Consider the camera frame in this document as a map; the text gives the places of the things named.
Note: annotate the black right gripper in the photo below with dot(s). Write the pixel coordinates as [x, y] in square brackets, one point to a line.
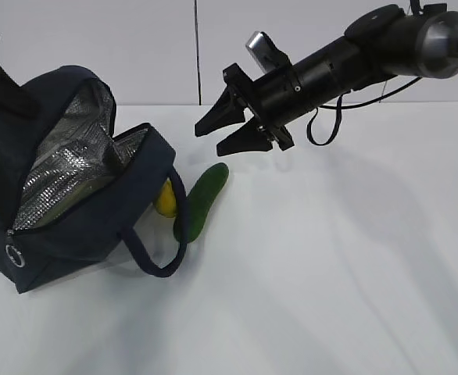
[268, 98]

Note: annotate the navy blue insulated lunch bag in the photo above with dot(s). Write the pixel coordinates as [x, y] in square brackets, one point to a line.
[71, 140]

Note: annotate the yellow lemon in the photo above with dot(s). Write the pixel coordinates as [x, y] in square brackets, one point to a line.
[165, 203]

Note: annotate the green cucumber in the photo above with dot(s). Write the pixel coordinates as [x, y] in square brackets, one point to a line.
[203, 195]

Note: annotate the glass container with green lid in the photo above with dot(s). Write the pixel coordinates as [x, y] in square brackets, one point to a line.
[76, 195]

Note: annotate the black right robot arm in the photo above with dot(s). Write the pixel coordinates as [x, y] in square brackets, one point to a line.
[379, 46]

